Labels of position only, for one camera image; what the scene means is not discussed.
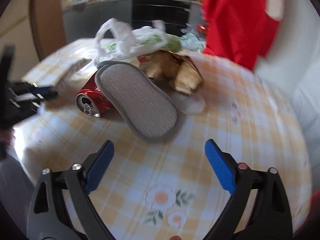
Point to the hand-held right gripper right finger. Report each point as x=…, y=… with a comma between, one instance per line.
x=221, y=166

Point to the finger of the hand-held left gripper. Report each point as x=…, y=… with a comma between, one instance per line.
x=46, y=91
x=25, y=103

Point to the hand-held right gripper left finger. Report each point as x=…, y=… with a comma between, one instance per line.
x=100, y=166

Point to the red drink can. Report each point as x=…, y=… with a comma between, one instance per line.
x=93, y=97

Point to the yellow checked floral tablecloth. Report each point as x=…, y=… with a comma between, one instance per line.
x=160, y=162

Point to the grey slipper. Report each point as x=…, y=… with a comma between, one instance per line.
x=138, y=100

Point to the red plastic item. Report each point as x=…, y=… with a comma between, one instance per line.
x=315, y=205

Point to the crumpled gold snack bag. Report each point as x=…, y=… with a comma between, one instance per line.
x=180, y=72

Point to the white plastic bag green print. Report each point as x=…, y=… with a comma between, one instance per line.
x=147, y=41

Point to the white quilted cover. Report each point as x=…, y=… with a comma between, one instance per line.
x=302, y=67

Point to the crumpled clear plastic wrap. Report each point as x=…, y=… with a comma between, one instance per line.
x=192, y=41

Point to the black cabinet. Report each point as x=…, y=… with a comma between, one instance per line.
x=160, y=12

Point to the red jacket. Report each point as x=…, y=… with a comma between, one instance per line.
x=230, y=20

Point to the wooden door frame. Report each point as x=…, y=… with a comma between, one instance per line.
x=47, y=17

